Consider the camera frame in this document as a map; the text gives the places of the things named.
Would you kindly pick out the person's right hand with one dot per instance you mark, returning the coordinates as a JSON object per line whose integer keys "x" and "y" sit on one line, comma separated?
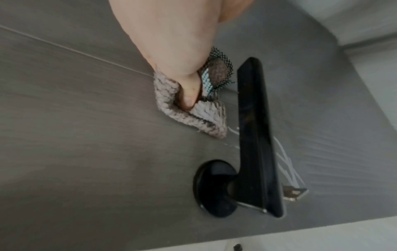
{"x": 173, "y": 36}

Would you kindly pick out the grey cleaning cloth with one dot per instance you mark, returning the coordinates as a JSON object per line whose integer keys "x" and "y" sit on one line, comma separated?
{"x": 204, "y": 117}

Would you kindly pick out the dark grey door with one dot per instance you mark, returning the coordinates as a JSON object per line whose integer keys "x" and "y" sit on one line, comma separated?
{"x": 77, "y": 147}

